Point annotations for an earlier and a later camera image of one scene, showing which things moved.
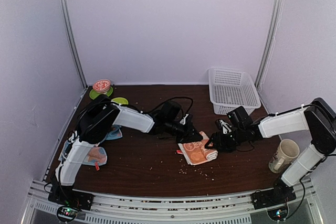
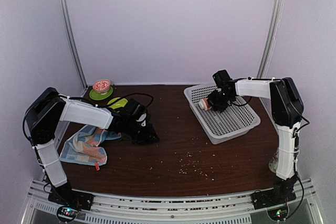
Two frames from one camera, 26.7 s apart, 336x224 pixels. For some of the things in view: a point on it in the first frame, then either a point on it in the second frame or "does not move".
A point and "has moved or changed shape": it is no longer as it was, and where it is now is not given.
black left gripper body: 182,134 -> 140,136
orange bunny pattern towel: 195,152 -> 204,104
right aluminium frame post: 276,12 does not move
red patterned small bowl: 102,86 does not move
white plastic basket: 229,89 has moved or changed shape
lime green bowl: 120,100 does not move
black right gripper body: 228,144 -> 217,100
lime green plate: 93,94 does not move
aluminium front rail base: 227,209 does not move
